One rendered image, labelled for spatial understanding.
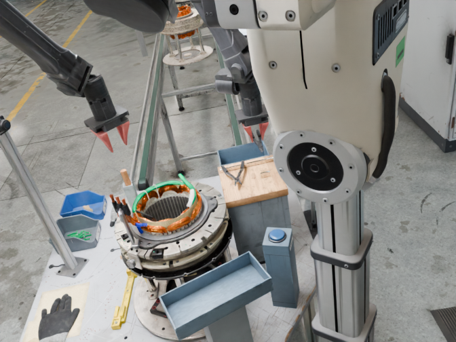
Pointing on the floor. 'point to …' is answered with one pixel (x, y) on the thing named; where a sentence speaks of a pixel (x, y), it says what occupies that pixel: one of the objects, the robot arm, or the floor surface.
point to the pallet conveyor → (150, 146)
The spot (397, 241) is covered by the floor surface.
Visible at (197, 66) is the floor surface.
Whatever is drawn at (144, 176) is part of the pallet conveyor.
